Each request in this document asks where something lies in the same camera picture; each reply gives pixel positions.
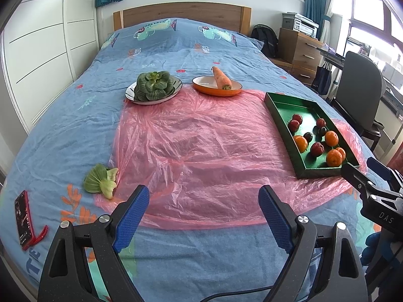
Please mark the dark blue bag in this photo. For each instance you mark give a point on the dark blue bag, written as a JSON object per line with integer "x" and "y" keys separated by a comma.
{"x": 321, "y": 78}

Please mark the green bok choy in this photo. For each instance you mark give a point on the green bok choy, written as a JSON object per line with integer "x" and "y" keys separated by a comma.
{"x": 154, "y": 85}

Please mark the green tray box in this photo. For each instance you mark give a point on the green tray box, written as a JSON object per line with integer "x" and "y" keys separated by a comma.
{"x": 292, "y": 108}

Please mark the orange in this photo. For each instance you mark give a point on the orange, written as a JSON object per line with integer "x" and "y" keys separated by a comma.
{"x": 343, "y": 152}
{"x": 300, "y": 143}
{"x": 333, "y": 158}
{"x": 331, "y": 138}

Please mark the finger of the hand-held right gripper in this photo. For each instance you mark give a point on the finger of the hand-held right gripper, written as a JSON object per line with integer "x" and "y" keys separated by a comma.
{"x": 379, "y": 167}
{"x": 354, "y": 174}

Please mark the pink plastic sheet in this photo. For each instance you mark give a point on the pink plastic sheet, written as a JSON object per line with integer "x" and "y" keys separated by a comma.
{"x": 204, "y": 163}

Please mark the low wooden nightstand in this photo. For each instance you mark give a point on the low wooden nightstand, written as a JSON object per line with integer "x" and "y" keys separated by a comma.
{"x": 302, "y": 72}

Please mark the white standing air conditioner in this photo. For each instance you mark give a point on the white standing air conditioner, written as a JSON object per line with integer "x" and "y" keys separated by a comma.
{"x": 340, "y": 31}

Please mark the smartphone with red case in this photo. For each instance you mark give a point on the smartphone with red case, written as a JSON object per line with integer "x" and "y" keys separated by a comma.
{"x": 22, "y": 217}

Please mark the cut bok choy piece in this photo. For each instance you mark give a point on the cut bok choy piece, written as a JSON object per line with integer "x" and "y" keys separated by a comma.
{"x": 97, "y": 179}

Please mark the grey chair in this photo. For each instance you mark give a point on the grey chair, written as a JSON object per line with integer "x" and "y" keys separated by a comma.
{"x": 359, "y": 85}

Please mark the orange oval dish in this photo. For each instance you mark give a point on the orange oval dish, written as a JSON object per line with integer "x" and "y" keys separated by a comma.
{"x": 204, "y": 83}

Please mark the grey printer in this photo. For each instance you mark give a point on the grey printer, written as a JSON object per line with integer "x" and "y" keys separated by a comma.
{"x": 299, "y": 23}

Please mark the person's right hand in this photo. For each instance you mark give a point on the person's right hand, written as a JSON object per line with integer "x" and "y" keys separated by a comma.
{"x": 371, "y": 248}

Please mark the dark purple plum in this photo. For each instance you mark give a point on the dark purple plum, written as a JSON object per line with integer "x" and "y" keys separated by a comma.
{"x": 322, "y": 131}
{"x": 308, "y": 137}

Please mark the blue printed bedsheet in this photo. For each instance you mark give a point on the blue printed bedsheet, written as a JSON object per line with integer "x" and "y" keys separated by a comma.
{"x": 78, "y": 116}

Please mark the black backpack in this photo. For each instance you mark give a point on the black backpack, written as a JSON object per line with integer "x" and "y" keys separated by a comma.
{"x": 264, "y": 41}

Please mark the wooden headboard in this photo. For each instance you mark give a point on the wooden headboard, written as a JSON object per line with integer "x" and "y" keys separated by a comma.
{"x": 189, "y": 14}

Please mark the carrot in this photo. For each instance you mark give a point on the carrot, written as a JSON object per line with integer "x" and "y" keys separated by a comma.
{"x": 222, "y": 78}

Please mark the wooden drawer cabinet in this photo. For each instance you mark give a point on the wooden drawer cabinet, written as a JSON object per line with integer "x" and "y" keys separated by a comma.
{"x": 299, "y": 47}

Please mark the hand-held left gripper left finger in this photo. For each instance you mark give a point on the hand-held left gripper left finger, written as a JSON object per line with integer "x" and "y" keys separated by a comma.
{"x": 130, "y": 220}

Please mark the window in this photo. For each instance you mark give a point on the window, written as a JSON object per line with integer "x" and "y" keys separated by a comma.
{"x": 365, "y": 0}

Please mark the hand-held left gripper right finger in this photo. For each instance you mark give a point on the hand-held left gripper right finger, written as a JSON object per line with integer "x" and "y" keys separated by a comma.
{"x": 277, "y": 220}

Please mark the white wardrobe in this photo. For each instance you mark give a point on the white wardrobe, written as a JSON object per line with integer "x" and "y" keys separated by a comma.
{"x": 41, "y": 37}

